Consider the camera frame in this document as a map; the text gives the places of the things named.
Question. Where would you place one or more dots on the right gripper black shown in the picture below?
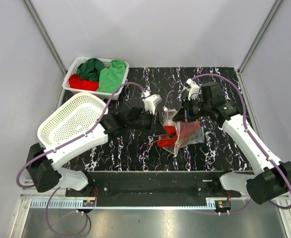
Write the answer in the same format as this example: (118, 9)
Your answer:
(184, 114)

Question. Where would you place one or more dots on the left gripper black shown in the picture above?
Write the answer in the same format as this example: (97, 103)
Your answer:
(158, 129)

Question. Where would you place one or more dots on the red lobster toy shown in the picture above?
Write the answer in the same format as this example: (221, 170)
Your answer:
(171, 138)

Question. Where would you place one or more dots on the clear zip top bag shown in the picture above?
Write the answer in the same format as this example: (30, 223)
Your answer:
(186, 128)

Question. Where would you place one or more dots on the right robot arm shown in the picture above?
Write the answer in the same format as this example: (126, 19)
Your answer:
(272, 177)

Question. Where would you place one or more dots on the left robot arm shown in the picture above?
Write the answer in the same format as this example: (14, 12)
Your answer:
(46, 168)

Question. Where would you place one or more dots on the black marble pattern mat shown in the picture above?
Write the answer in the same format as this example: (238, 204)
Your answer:
(138, 151)

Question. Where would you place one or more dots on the green vegetable toy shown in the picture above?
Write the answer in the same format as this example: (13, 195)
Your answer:
(185, 139)

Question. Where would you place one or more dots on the light green cloth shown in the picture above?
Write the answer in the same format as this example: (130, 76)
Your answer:
(111, 78)

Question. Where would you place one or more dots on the white basket with cloths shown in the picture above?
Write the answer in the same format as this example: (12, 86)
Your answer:
(73, 69)

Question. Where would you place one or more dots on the white perforated empty basket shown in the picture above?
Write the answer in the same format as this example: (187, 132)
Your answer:
(76, 116)

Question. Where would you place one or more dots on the dark green cloth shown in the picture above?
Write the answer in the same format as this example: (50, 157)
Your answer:
(90, 69)

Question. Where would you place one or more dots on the red cloth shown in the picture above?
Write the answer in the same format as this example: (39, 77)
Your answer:
(77, 83)

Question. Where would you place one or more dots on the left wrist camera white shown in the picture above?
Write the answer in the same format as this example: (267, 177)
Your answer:
(151, 101)

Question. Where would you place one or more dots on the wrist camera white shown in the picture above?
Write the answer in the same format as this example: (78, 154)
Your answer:
(151, 101)
(192, 88)

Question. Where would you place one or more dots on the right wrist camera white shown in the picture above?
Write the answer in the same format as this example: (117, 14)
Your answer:
(192, 88)

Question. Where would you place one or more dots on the white slotted cable duct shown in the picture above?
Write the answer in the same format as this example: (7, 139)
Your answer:
(91, 204)

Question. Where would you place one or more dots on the aluminium frame rail front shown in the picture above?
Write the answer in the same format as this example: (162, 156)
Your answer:
(33, 192)

